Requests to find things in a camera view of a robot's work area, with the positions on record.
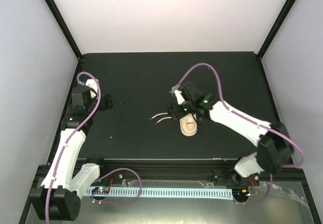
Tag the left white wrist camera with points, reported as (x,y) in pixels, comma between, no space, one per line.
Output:
(93,87)

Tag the black frame post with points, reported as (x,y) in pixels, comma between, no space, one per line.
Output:
(63,27)
(286,8)

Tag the white slotted cable duct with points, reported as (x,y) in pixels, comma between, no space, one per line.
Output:
(199,193)

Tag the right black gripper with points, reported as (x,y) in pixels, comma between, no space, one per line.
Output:
(174,111)

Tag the beige sneaker shoe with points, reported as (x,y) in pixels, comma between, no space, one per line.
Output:
(188,125)

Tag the white shoelace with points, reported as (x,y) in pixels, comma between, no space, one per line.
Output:
(161,117)

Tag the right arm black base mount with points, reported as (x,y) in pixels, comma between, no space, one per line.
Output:
(226,177)

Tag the right small circuit board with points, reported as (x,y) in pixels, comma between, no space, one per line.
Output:
(247,192)

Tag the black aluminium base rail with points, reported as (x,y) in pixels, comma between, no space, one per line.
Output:
(168,169)

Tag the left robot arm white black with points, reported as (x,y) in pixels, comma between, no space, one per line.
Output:
(59,195)

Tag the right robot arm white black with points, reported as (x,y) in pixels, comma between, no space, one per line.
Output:
(273,148)

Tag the small circuit board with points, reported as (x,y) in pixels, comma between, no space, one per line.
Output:
(247,192)
(100,190)

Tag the right black frame post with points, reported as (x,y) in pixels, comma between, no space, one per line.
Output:
(286,8)

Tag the left black frame post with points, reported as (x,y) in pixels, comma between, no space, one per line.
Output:
(63,27)

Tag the left small circuit board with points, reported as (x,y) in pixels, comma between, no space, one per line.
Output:
(100,190)

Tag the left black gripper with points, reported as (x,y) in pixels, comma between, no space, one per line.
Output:
(103,106)

